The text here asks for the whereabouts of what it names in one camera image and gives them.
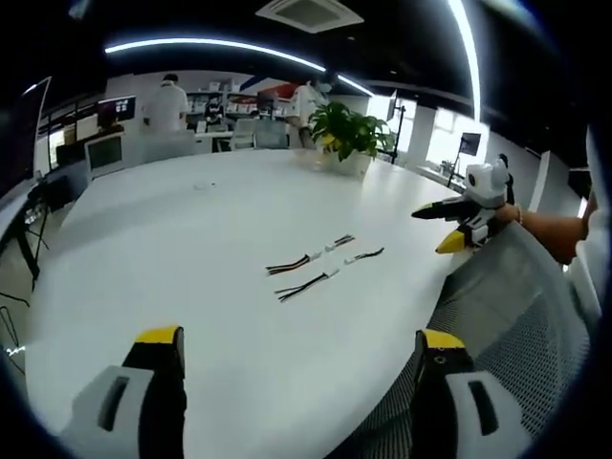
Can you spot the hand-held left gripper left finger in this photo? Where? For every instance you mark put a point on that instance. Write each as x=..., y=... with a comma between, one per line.
x=143, y=382

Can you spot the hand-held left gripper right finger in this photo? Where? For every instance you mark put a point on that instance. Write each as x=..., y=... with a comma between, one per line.
x=459, y=387

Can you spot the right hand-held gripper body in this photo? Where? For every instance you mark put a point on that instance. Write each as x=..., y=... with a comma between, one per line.
x=487, y=189

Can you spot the person's right hand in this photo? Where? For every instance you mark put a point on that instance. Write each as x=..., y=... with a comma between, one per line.
x=508, y=214

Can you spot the small monitor on stand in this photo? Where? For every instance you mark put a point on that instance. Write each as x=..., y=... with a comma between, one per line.
x=471, y=143

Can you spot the grey mesh office chair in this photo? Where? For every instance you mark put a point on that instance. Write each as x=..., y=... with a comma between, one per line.
x=507, y=306

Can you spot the white planter box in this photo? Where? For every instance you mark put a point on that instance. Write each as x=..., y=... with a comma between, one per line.
x=349, y=165

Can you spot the monitor on pole stand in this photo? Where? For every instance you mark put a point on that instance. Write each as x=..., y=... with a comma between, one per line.
x=393, y=107

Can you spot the green potted plant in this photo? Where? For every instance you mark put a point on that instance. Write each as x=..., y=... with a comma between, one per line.
x=349, y=126

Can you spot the black tripod stand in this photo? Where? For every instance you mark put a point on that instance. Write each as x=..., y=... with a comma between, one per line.
x=24, y=229

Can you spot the white office chair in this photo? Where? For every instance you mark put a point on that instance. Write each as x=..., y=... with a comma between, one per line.
x=244, y=135

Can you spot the white framed screen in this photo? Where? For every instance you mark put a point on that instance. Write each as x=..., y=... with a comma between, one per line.
x=104, y=153

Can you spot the ceiling air vent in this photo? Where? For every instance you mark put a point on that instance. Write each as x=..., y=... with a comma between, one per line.
x=300, y=13

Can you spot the curved ceiling light strip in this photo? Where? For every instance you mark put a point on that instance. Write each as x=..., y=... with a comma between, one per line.
x=229, y=47

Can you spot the dark computer monitor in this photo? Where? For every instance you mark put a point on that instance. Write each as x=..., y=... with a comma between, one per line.
x=117, y=111

